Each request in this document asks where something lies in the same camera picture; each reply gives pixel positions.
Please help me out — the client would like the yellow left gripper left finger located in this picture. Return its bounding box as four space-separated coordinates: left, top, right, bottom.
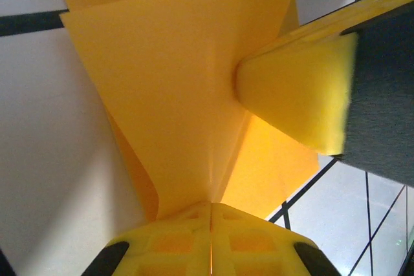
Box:
80 200 212 276

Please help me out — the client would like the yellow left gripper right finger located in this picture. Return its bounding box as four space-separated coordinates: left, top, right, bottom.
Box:
210 202 339 276

